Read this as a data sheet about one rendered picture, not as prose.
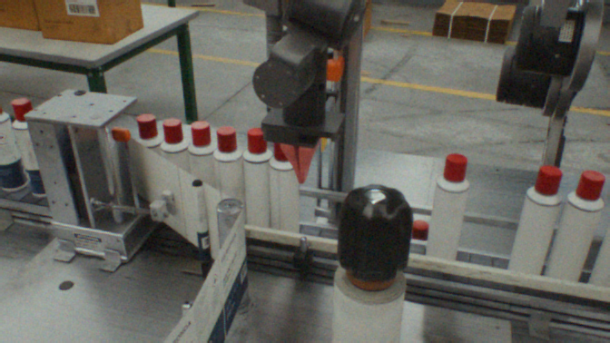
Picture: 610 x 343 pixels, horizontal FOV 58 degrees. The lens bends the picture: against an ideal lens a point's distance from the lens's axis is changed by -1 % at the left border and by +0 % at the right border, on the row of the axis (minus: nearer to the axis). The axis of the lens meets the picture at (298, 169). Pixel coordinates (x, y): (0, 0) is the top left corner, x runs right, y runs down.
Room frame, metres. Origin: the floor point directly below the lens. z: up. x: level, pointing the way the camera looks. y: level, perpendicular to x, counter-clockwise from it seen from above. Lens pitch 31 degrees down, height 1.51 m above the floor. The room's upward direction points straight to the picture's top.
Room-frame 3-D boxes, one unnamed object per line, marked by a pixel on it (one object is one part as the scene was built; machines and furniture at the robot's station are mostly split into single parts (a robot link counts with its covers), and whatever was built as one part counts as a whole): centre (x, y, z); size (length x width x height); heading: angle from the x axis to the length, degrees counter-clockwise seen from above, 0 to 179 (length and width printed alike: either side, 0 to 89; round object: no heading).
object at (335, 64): (0.85, -0.04, 1.05); 0.10 x 0.04 x 0.33; 164
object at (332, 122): (0.67, -0.01, 1.21); 0.10 x 0.07 x 0.07; 74
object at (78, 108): (0.81, 0.34, 1.14); 0.14 x 0.11 x 0.01; 74
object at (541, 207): (0.71, -0.38, 0.98); 0.05 x 0.05 x 0.20
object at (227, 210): (0.64, 0.10, 0.97); 0.05 x 0.05 x 0.19
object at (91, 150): (0.81, 0.34, 1.01); 0.14 x 0.13 x 0.26; 74
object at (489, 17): (5.01, -1.60, 0.11); 0.65 x 0.54 x 0.22; 66
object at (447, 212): (0.75, -0.25, 0.98); 0.05 x 0.05 x 0.20
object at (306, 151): (0.67, 0.00, 1.13); 0.07 x 0.07 x 0.09; 74
